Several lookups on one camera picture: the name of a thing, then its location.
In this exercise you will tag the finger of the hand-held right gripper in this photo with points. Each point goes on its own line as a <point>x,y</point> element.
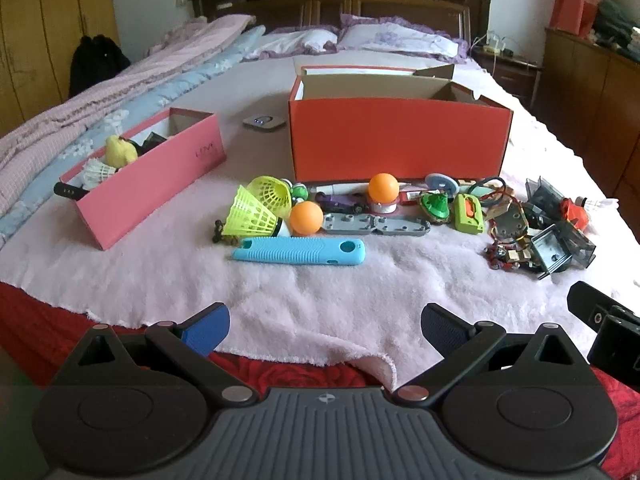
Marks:
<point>617,350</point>
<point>590,305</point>

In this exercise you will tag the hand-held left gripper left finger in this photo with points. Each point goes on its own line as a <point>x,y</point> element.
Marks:
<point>207,332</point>

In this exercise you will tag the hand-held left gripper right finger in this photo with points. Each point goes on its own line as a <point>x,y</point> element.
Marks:
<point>442,327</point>

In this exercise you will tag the robot action figure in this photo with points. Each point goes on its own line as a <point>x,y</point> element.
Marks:
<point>505,257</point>

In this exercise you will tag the orange ping pong ball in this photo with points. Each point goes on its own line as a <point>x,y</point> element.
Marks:
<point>383,188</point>
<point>306,218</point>

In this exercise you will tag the yellow shuttlecock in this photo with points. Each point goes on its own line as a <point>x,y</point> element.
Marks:
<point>247,217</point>
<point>272,195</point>

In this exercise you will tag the pink box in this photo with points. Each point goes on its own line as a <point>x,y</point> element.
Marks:
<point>165,180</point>

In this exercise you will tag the orange cardboard box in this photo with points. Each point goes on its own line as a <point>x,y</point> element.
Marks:
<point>400,140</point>

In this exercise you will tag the red toy hat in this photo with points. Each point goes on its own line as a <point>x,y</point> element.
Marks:
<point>575,212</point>

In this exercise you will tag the white shuttlecock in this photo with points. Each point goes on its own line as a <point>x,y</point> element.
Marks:
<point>97,172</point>
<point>597,204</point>

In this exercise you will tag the grey plastic plate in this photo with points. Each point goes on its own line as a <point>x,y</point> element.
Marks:
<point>345,222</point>
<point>405,227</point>

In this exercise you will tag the green case orange slider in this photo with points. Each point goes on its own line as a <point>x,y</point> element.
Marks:
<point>467,220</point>

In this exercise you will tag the green spinning top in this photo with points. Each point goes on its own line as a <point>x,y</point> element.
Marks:
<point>435,207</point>

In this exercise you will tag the light green band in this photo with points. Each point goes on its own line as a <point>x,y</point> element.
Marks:
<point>475,189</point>

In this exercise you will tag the blue grey disc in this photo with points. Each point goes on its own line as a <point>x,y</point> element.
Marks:
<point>441,181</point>

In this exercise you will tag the purple toy car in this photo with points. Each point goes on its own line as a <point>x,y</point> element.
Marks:
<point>342,201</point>

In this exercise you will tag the green white small toy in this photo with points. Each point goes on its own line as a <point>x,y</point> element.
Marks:
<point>300,192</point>

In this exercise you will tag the red floral bedsheet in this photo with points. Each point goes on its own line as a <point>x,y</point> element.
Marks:
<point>30,320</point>

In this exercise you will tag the long wooden cabinet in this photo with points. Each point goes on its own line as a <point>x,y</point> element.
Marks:
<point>590,110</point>

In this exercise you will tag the black wristband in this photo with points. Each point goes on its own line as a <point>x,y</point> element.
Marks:
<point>67,191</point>

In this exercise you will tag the yellow plush toy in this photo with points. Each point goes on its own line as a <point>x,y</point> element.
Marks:
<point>120,152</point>

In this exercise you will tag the white device with blue lights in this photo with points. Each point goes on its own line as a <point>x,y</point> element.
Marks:
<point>264,124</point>

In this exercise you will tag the wooden nightstand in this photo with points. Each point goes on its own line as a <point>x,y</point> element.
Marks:
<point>510,80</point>

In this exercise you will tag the lavender bed sheet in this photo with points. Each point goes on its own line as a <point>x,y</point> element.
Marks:
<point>260,90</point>

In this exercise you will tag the light blue floral blanket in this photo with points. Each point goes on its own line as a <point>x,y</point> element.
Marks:
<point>190,75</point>

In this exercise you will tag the pink striped quilt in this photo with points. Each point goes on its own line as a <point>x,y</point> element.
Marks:
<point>75,110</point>

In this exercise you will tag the white charger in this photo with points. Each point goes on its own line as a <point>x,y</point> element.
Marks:
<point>492,45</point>

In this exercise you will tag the pile of folded clothes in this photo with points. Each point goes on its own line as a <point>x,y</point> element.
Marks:
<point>617,25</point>

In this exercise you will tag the black bag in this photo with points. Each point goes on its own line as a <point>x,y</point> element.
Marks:
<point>97,65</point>

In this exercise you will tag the purple frilled pillow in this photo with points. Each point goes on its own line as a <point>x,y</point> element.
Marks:
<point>400,37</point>
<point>300,40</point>

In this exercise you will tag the yellow wardrobe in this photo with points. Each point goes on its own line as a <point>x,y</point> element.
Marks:
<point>40,35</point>

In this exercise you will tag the grey metal bracket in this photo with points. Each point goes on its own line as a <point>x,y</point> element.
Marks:
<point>510,222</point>

